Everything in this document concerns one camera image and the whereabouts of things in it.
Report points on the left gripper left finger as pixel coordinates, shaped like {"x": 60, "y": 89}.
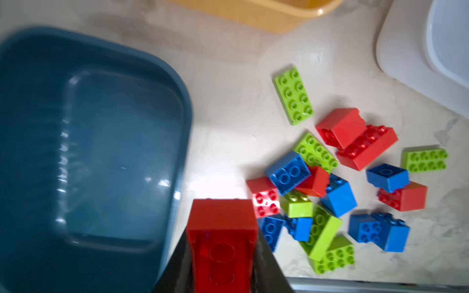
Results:
{"x": 177, "y": 276}

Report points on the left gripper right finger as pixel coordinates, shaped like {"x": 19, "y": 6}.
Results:
{"x": 267, "y": 276}

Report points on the red square lego brick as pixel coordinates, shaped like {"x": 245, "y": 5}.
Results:
{"x": 341, "y": 127}

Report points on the green long lego brick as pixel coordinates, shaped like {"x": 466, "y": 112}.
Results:
{"x": 293, "y": 95}

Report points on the small blue brick lower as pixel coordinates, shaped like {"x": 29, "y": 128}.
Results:
{"x": 299, "y": 228}

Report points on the green long brick bottom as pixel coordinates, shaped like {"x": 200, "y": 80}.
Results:
{"x": 339, "y": 255}

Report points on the green upright long brick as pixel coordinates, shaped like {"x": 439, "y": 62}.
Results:
{"x": 325, "y": 227}

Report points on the small red centre brick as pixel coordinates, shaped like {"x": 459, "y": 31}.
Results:
{"x": 315, "y": 185}

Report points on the blue brick lower-right small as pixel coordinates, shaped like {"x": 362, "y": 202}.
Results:
{"x": 364, "y": 228}

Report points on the blue tall brick lower-right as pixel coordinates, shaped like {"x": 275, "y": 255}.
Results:
{"x": 394, "y": 233}

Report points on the green long centre brick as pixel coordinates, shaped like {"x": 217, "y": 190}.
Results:
{"x": 315, "y": 154}

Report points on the small blue lego brick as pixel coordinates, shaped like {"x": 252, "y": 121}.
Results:
{"x": 387, "y": 177}

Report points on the dark teal plastic bin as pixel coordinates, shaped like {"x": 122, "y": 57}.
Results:
{"x": 94, "y": 137}

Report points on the red lego brick right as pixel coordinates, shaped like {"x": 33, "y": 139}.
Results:
{"x": 410, "y": 198}

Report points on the red long lego brick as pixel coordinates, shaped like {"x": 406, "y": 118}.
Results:
{"x": 367, "y": 147}

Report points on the green lego brick right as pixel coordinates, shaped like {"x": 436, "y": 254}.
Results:
{"x": 422, "y": 160}

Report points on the yellow plastic bin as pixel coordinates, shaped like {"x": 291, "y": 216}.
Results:
{"x": 277, "y": 17}

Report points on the white plastic bin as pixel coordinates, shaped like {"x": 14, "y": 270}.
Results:
{"x": 425, "y": 45}

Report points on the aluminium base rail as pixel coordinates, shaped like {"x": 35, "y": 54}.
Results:
{"x": 314, "y": 285}

